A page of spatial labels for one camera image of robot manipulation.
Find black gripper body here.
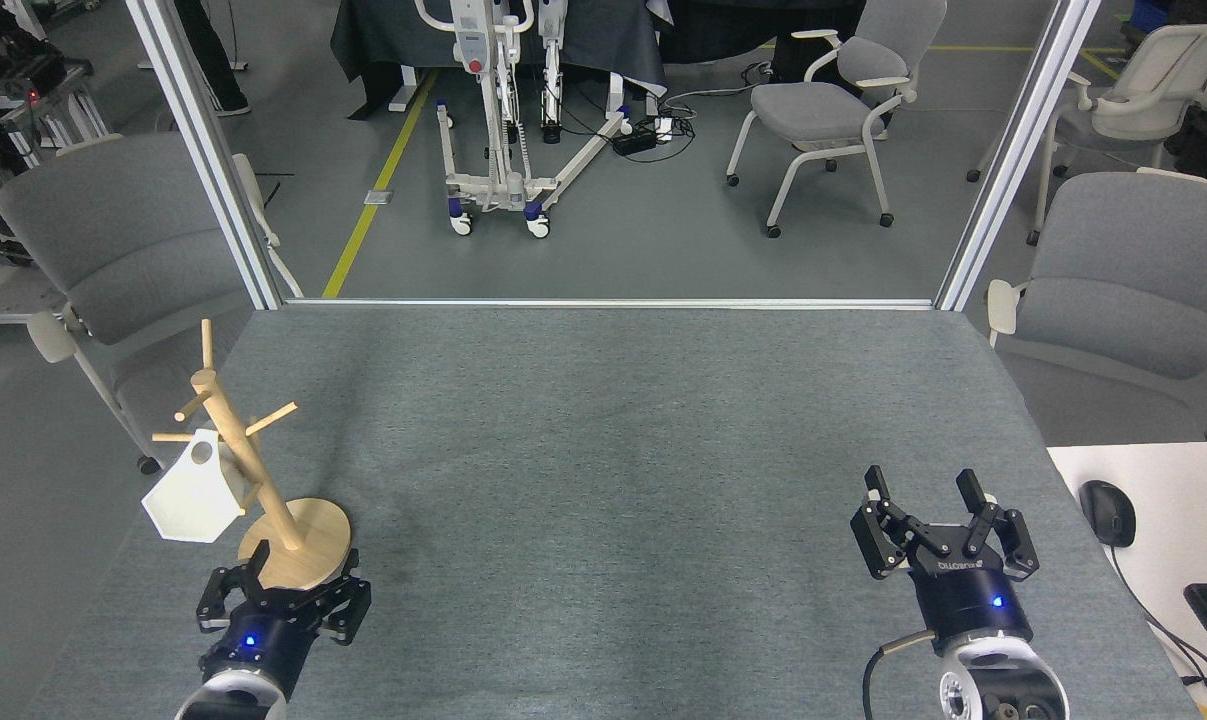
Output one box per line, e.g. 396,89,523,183
911,556,1034,651
201,590,326,701

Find metal equipment rack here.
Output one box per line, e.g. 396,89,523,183
0,45,114,171

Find grey office chair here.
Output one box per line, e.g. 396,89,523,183
985,167,1207,441
0,133,304,476

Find silver aluminium post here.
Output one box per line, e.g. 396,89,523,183
935,0,1104,313
125,0,284,311

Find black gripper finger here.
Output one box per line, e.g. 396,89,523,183
953,468,1040,583
850,465,939,581
196,542,269,633
315,548,372,641

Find grey chair on castors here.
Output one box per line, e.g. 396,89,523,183
725,0,949,239

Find dark table cloth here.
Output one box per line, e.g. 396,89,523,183
330,0,669,121

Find white stand on wheels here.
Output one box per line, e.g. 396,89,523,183
413,0,636,239

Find black computer mouse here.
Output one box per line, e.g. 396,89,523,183
1079,480,1137,548

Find white desk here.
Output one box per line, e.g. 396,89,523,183
1047,441,1207,720

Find person's legs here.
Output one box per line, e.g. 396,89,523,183
173,0,252,116

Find white faceted cup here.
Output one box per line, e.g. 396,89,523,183
141,428,254,544

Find black power strip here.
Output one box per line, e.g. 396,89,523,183
611,118,676,156

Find wooden cup rack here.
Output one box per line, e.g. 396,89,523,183
152,318,352,593

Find white frame mesh chair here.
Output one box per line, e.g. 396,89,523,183
967,22,1207,247

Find silver aluminium rail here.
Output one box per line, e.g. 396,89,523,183
281,297,939,311

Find black mouse cable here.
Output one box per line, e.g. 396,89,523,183
1108,545,1207,693

